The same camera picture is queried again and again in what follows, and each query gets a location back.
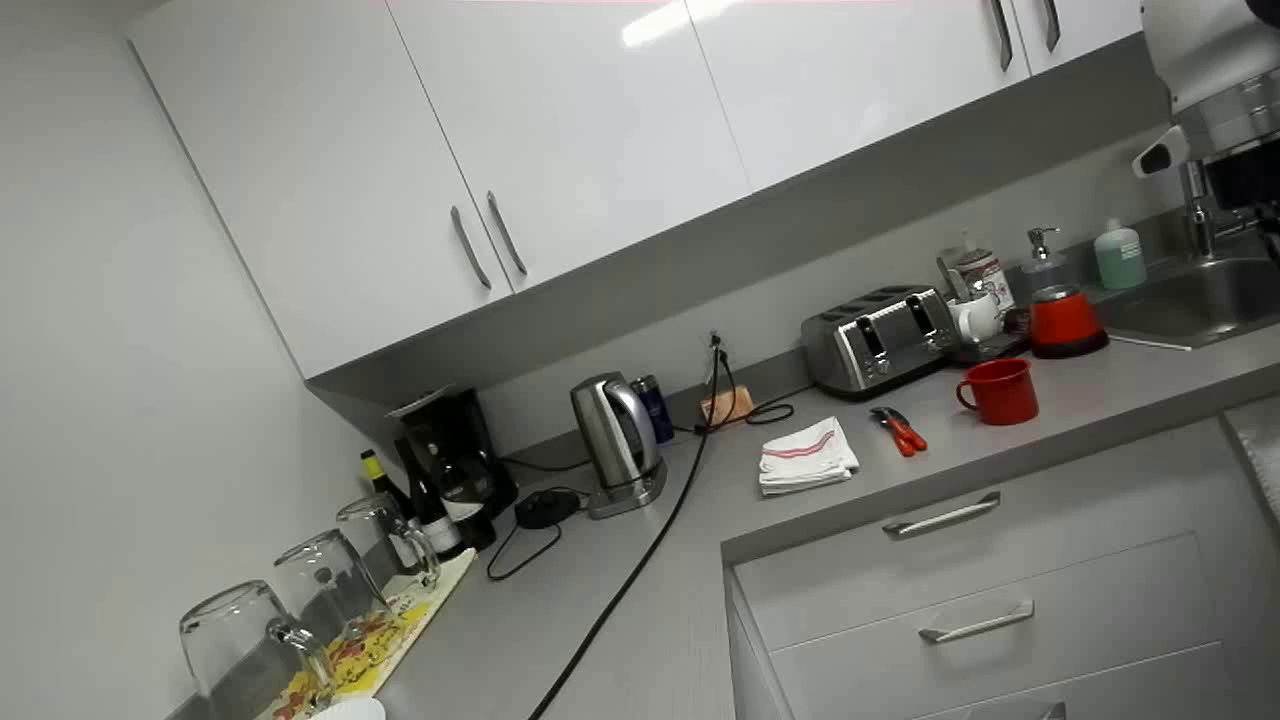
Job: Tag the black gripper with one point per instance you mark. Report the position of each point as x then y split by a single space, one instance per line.
1247 187

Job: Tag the shallow grey drawer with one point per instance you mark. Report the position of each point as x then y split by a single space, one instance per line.
853 573

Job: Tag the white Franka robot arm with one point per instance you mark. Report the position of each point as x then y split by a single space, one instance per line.
1207 45

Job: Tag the deep grey drawer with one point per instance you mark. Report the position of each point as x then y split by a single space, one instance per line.
1147 687
1067 602

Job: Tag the chrome sink faucet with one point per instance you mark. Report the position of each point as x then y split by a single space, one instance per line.
1198 222

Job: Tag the stainless steel sink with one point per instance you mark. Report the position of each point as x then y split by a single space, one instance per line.
1192 307

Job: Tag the green soap bottle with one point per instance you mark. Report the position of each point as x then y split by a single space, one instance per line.
1123 262

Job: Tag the white glossy cabinet door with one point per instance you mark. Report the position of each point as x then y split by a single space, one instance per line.
1092 25
853 83
584 123
320 172

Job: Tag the grey base cabinet door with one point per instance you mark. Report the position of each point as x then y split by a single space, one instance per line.
1263 462

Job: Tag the dark glass jar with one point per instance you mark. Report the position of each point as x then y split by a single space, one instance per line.
973 269

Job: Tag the white utensil mug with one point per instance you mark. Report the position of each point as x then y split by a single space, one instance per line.
984 323

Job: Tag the silver four-slot toaster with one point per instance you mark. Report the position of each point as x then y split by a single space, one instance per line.
875 343

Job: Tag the white folded cloth red stripes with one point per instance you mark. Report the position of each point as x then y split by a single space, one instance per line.
805 458

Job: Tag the orange sponge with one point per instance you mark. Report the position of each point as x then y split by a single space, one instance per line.
728 405

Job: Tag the stainless steel electric kettle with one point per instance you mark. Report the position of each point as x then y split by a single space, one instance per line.
612 443

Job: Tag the black round puck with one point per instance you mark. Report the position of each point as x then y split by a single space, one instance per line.
547 507

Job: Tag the black coffee maker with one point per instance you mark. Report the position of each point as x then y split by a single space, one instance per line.
446 462

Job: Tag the dark bottle yellow cap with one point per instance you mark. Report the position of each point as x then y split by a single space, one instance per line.
380 484

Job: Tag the clear upturned glass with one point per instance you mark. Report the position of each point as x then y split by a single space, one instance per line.
327 582
242 644
386 532

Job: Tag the yellow printed drying mat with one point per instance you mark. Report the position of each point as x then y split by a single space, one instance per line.
393 624

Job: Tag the white bowl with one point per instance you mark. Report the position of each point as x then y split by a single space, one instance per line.
348 709

